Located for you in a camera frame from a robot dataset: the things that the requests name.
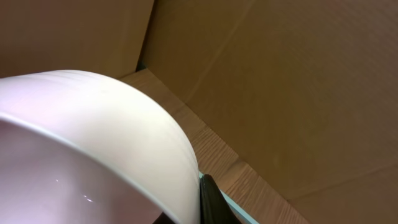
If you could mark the grey dish rack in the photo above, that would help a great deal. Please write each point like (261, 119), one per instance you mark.
(239, 212)

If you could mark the pink bowl with rice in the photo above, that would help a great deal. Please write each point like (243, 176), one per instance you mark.
(80, 147)

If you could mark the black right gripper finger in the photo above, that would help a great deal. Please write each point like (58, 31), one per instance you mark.
(214, 209)

